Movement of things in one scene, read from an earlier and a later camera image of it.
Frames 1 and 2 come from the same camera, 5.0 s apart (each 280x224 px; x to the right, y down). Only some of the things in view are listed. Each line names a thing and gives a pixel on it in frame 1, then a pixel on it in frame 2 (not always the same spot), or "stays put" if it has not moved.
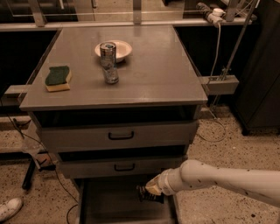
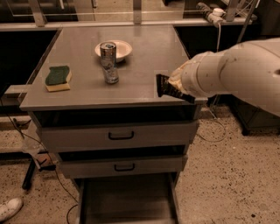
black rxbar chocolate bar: x=144 y=194 -> x=164 y=87
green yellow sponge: x=58 y=79 stays put
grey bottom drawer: x=116 y=201 stays put
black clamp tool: x=46 y=164 stays put
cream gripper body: x=165 y=181 -> x=192 y=76
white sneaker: x=10 y=208 stays put
